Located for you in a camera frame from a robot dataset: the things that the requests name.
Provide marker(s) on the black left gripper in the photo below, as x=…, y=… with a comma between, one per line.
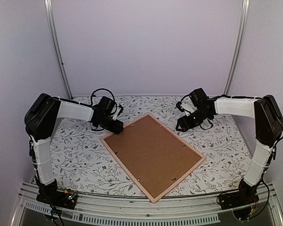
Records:
x=116, y=129

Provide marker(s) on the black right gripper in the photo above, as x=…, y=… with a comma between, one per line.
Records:
x=185, y=125

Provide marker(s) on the brown backing board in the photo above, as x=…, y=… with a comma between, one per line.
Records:
x=153, y=155

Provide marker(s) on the pink wooden picture frame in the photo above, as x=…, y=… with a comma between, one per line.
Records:
x=108, y=143

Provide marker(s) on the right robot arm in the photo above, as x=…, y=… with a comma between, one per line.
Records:
x=268, y=132

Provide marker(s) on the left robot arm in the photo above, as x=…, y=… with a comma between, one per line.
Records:
x=40, y=122

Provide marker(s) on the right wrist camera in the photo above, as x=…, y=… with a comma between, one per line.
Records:
x=182, y=107

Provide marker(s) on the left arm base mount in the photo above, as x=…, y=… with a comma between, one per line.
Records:
x=66, y=199

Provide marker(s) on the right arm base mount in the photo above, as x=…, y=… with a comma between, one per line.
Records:
x=233, y=200

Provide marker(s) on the left aluminium corner post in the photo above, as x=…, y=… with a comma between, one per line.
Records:
x=54, y=37

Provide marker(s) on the aluminium corner post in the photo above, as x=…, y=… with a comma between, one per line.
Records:
x=54, y=37
x=238, y=45

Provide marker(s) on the right aluminium corner post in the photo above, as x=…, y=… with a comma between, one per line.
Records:
x=238, y=45

